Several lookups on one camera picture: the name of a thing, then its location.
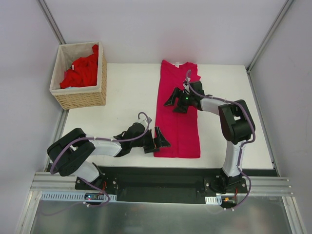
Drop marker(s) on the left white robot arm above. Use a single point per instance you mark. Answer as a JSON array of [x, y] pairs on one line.
[[69, 154]]

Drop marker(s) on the white cable duct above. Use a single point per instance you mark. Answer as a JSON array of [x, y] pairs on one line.
[[77, 196], [213, 200]]

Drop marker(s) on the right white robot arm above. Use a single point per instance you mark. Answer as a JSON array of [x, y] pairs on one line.
[[237, 127]]

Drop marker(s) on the magenta t shirt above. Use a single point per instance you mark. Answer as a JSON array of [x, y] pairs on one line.
[[180, 130]]

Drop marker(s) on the right white cable duct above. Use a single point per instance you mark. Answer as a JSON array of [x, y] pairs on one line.
[[213, 200]]

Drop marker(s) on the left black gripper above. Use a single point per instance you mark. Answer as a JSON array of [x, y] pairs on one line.
[[150, 141]]

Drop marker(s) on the aluminium frame post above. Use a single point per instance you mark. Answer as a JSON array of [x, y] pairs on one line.
[[51, 21], [274, 26]]

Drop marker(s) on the left white cable duct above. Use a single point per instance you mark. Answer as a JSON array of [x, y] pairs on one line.
[[77, 196]]

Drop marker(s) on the right aluminium frame post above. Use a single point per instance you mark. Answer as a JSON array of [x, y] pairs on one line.
[[274, 26]]

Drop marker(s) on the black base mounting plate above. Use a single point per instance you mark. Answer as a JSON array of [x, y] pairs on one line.
[[163, 185]]

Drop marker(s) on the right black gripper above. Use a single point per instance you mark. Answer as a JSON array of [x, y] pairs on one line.
[[181, 103]]

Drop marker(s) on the left aluminium frame post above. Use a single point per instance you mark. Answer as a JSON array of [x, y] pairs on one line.
[[51, 21]]

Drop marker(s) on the wicker laundry basket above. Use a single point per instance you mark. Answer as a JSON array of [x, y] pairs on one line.
[[83, 96]]

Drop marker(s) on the red t shirt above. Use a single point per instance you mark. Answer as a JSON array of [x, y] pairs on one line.
[[83, 72]]

